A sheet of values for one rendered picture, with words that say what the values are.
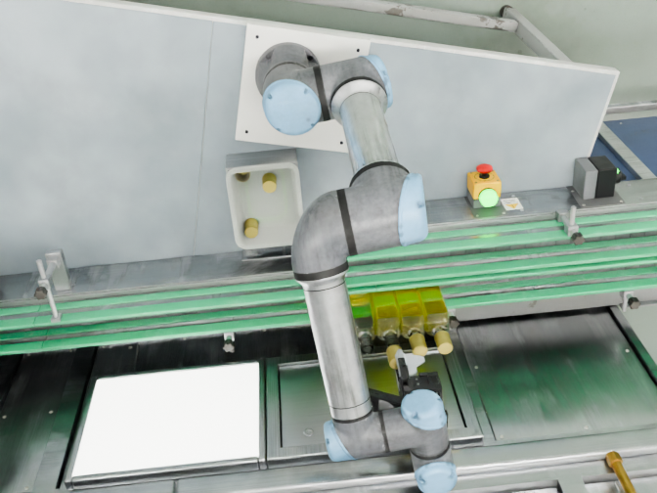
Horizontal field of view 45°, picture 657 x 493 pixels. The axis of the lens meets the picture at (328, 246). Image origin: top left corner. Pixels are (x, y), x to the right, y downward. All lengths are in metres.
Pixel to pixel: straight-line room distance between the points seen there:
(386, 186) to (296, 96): 0.38
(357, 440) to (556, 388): 0.67
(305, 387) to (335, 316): 0.57
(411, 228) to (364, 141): 0.23
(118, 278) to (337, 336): 0.84
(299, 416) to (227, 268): 0.43
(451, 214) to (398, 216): 0.70
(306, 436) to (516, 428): 0.47
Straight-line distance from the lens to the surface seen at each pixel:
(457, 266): 1.94
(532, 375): 1.99
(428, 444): 1.45
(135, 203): 2.03
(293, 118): 1.63
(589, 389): 1.97
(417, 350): 1.78
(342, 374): 1.38
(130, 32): 1.86
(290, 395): 1.88
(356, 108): 1.54
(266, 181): 1.91
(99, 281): 2.06
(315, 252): 1.30
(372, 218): 1.28
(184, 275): 2.01
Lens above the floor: 2.52
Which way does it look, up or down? 58 degrees down
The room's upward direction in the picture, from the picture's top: 172 degrees clockwise
